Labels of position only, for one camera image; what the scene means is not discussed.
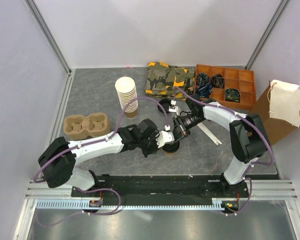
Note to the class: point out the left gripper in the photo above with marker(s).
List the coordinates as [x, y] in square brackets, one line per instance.
[155, 148]

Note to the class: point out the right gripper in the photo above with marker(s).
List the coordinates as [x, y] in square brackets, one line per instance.
[179, 130]

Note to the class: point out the black plastic cup lid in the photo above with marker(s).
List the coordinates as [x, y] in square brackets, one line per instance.
[169, 146]

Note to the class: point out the single brown paper cup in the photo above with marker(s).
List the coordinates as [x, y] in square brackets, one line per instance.
[169, 151]

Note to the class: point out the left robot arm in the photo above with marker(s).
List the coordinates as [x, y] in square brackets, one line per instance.
[59, 161]

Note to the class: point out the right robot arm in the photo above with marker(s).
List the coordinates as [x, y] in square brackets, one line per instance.
[248, 136]

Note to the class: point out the white wrapped straw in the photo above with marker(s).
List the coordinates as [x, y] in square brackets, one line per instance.
[209, 133]

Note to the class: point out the blue striped rolled band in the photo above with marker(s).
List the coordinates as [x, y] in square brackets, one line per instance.
[204, 91]

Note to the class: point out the camouflage folded cloth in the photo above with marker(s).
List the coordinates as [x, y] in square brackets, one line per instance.
[164, 80]

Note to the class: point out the dark rolled band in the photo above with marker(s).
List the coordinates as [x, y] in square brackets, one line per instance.
[202, 78]

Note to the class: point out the yellow black rolled band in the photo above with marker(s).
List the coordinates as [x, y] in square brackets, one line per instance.
[232, 95]

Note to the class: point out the orange compartment tray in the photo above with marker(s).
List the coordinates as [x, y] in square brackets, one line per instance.
[240, 79]

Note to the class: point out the cardboard cup carrier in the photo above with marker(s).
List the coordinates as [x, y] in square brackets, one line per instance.
[79, 127]

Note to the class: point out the brown paper bag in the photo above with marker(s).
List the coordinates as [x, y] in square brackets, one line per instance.
[279, 109]

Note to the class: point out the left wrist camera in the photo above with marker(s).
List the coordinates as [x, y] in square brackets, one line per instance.
[165, 137]

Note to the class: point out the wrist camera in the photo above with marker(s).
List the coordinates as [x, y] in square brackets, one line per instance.
[173, 108]
[165, 137]

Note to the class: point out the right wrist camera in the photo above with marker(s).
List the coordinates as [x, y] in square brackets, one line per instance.
[173, 108]

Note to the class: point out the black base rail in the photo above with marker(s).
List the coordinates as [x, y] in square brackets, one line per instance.
[162, 189]

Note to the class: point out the slotted cable duct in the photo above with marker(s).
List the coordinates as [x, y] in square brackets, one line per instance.
[80, 204]

